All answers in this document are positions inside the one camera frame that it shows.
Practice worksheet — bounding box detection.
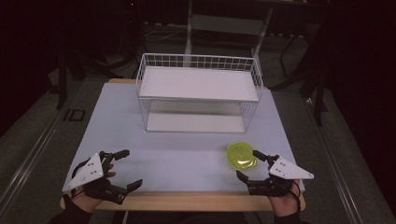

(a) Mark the yellow-green plastic bowl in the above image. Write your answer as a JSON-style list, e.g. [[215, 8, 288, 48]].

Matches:
[[226, 141, 259, 171]]

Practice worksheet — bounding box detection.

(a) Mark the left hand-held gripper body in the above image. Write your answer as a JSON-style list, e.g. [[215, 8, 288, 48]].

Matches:
[[64, 151, 129, 205]]

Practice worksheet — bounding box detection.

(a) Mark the white wire shelf rack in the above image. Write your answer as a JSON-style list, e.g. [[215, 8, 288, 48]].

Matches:
[[135, 52, 264, 134]]

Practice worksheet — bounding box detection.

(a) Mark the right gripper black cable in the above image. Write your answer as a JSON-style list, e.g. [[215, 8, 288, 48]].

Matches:
[[288, 180, 303, 208]]

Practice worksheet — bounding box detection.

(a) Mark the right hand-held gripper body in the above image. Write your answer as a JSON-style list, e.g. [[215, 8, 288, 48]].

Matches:
[[247, 154, 315, 198]]

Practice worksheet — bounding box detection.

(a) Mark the white floor cable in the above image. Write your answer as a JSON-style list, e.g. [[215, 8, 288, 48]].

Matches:
[[143, 28, 189, 44]]

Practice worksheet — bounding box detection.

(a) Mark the person's left hand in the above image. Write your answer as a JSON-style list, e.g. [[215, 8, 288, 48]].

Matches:
[[72, 164, 117, 215]]

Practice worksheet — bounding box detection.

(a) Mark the metal floor rail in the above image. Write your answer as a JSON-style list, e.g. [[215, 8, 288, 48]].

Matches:
[[0, 102, 68, 216], [303, 97, 367, 224]]

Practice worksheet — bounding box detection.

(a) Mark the person's right hand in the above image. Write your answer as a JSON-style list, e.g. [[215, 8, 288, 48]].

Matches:
[[269, 179, 303, 217]]

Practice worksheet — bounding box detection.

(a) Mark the light blue table mat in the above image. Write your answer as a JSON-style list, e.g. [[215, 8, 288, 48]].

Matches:
[[62, 82, 306, 193]]

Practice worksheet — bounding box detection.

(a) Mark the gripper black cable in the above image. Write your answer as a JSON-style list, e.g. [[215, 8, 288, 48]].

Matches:
[[70, 158, 92, 200], [288, 180, 303, 208]]

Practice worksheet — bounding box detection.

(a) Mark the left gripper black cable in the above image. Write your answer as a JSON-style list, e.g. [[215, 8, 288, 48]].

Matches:
[[70, 158, 92, 200]]

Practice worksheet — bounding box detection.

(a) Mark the black stand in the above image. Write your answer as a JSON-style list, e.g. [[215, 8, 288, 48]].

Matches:
[[269, 31, 330, 127], [55, 46, 125, 110]]

